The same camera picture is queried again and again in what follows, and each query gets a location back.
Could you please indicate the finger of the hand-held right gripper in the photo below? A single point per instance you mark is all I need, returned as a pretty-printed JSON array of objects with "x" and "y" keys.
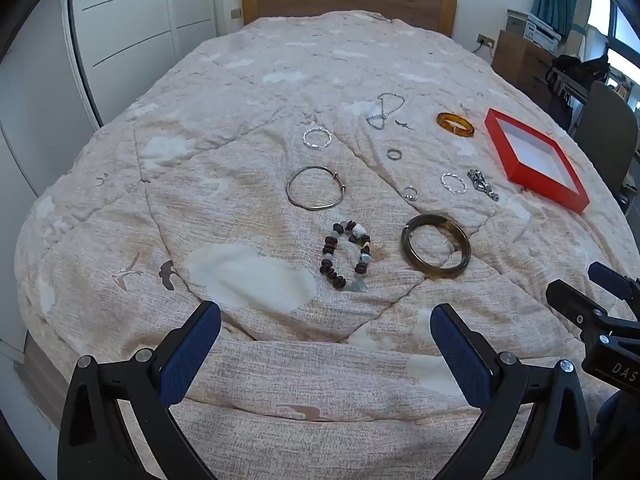
[
  {"x": 607, "y": 275},
  {"x": 570, "y": 300}
]

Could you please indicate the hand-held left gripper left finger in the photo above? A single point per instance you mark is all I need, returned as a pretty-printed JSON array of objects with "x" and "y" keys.
[{"x": 192, "y": 355}]

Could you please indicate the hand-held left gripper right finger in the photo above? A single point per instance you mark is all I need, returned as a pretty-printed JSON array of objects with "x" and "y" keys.
[{"x": 460, "y": 355}]

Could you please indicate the red jewelry box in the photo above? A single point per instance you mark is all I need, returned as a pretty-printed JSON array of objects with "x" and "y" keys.
[{"x": 542, "y": 152}]

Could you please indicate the large plain silver bangle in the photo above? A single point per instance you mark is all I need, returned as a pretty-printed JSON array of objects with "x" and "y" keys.
[{"x": 291, "y": 195}]

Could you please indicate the beige bird print blanket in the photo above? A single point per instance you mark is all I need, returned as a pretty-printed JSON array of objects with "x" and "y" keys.
[{"x": 240, "y": 240}]

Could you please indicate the grey chair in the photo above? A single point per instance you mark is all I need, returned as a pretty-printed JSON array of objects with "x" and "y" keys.
[{"x": 607, "y": 130}]

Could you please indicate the black bag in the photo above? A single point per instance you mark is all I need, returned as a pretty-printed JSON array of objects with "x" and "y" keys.
[{"x": 575, "y": 70}]

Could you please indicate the amber bangle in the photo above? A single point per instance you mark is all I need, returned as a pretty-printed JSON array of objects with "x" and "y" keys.
[{"x": 445, "y": 121}]

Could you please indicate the wooden cabinet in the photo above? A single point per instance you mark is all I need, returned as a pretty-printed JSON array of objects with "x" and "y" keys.
[{"x": 520, "y": 67}]

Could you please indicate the white printer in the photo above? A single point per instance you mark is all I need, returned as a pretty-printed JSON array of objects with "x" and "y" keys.
[{"x": 532, "y": 27}]

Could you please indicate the white wardrobe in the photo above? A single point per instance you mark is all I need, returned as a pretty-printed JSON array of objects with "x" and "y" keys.
[{"x": 130, "y": 35}]

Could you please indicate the wall socket with plug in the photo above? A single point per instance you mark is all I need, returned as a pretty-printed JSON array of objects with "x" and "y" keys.
[{"x": 485, "y": 40}]

